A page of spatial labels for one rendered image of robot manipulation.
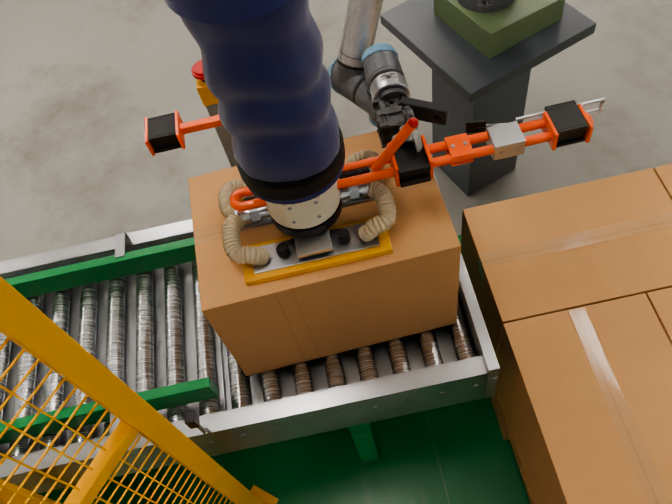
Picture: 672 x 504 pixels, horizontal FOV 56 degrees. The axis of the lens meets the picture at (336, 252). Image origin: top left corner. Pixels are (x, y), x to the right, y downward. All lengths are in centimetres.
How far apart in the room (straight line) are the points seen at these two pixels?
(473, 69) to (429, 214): 74
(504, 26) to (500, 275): 76
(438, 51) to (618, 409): 120
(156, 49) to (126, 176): 89
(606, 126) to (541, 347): 146
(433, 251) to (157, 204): 177
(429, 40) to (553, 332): 103
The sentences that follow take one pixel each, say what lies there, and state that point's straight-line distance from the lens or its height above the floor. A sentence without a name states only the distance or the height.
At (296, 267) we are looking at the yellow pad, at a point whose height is 97.
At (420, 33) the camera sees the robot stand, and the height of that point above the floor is 75.
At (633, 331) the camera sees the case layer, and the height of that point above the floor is 54.
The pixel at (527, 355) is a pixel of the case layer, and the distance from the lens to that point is 177.
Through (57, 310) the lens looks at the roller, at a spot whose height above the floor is 55.
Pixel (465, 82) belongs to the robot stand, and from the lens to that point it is 206.
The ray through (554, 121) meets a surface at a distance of 147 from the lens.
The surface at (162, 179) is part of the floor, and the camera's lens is 305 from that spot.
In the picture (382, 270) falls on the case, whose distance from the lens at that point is 143.
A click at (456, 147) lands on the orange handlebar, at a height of 109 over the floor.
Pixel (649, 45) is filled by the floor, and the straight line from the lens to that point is 344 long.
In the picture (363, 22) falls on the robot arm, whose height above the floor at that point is 113.
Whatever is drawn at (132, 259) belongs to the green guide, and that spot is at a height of 63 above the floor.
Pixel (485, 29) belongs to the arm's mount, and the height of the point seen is 85.
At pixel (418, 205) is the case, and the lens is 150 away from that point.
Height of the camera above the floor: 216
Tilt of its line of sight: 57 degrees down
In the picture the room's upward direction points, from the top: 14 degrees counter-clockwise
